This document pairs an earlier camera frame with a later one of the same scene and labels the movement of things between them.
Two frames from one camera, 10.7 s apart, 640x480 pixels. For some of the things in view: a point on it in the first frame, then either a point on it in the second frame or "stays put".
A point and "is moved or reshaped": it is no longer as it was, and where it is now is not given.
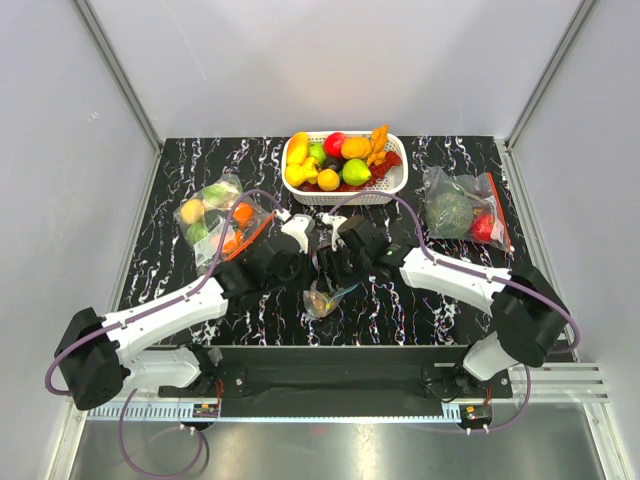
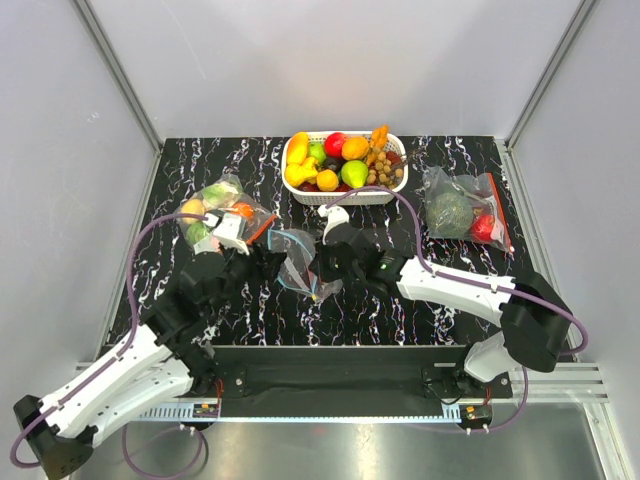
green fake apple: x=316 y=150 stays put
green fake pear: x=355 y=172 stays put
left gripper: x=307 y=273 -> x=265 y=264
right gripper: x=327 y=259 stays put
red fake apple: x=333 y=144 stays put
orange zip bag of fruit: x=201 y=217 stays put
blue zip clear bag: x=319 y=305 is moved or reshaped
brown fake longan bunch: x=321 y=307 -> x=384 y=173
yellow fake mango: x=297 y=149 stays put
